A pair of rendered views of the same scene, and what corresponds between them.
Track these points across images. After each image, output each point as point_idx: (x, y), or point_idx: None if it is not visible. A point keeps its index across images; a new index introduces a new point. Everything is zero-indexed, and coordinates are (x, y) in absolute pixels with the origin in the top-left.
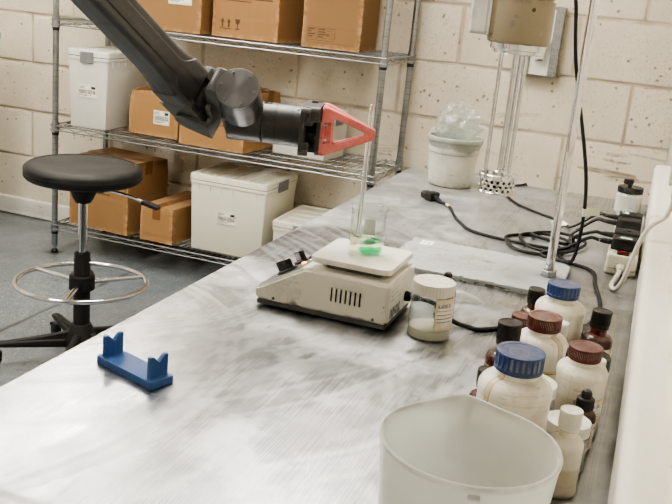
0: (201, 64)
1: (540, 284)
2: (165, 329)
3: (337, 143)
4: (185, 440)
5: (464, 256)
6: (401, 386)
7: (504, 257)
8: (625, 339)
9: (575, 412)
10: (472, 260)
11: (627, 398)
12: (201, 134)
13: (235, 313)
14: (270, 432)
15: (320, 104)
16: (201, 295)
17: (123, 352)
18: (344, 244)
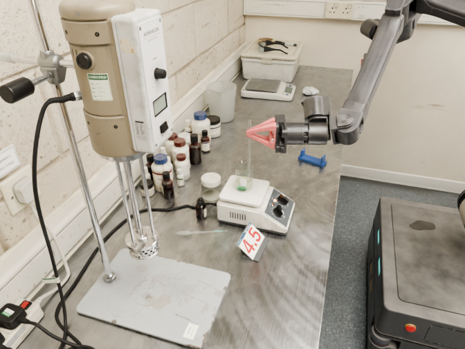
0: (343, 103)
1: (126, 261)
2: (318, 183)
3: (265, 136)
4: None
5: (164, 302)
6: (225, 167)
7: (128, 312)
8: (111, 213)
9: (187, 120)
10: (160, 295)
11: (173, 120)
12: (340, 143)
13: (298, 199)
14: (262, 147)
15: (277, 120)
16: (322, 211)
17: (320, 163)
18: (255, 197)
